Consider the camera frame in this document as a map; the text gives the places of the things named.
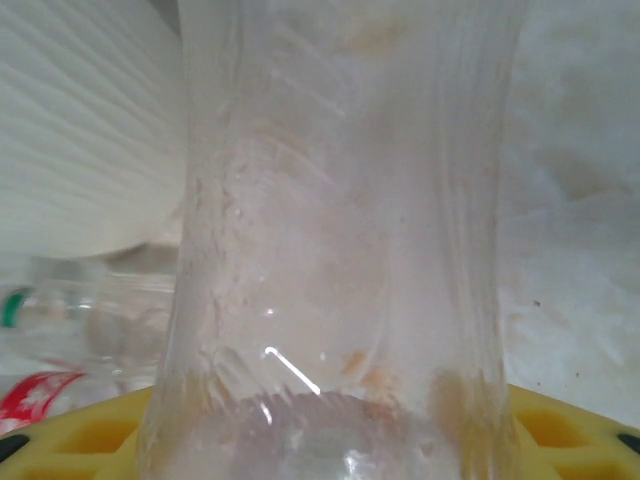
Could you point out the square clear bottle green band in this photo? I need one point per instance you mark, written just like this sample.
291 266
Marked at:
100 320

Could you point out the clear cola bottle red label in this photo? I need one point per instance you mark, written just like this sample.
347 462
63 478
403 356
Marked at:
340 225

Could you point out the cream plastic waste bin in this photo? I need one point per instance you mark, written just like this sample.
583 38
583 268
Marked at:
75 125

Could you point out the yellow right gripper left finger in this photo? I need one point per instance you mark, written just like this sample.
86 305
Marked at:
60 460

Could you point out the clear bottle small red label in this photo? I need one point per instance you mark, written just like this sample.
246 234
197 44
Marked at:
35 395

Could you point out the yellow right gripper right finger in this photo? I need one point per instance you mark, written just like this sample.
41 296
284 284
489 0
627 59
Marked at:
575 460

